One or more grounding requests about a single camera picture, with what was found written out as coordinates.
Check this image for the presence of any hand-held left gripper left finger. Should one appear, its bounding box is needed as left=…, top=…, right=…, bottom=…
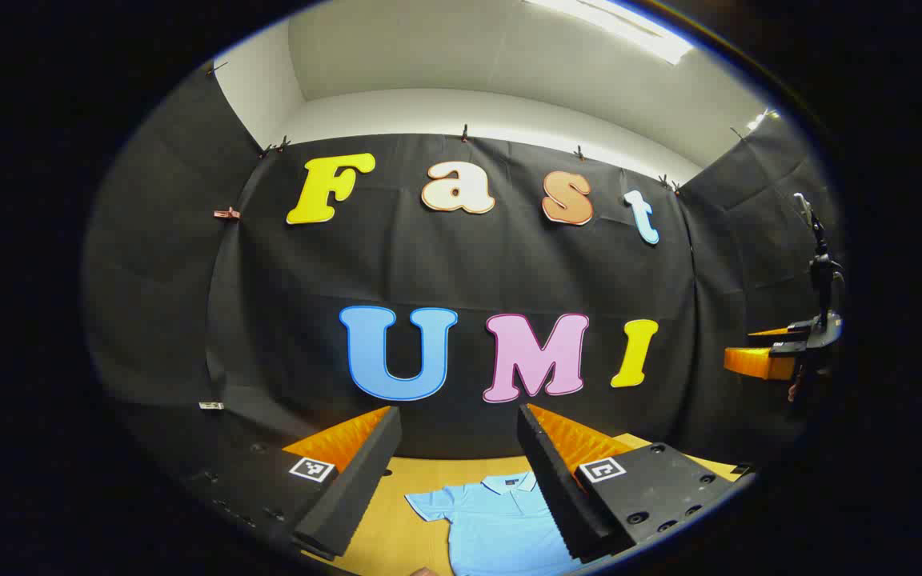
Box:
left=189, top=406, right=403, bottom=559

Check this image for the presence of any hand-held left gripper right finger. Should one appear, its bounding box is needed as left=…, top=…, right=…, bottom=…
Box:
left=517, top=404, right=754, bottom=563

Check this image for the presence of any light blue polo T-shirt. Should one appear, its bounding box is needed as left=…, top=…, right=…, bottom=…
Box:
left=405, top=470, right=590, bottom=576

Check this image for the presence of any black backdrop cloth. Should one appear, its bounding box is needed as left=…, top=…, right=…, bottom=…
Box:
left=83, top=60, right=842, bottom=513

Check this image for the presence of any long ceiling light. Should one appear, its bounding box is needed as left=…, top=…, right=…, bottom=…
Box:
left=525, top=0, right=698, bottom=65

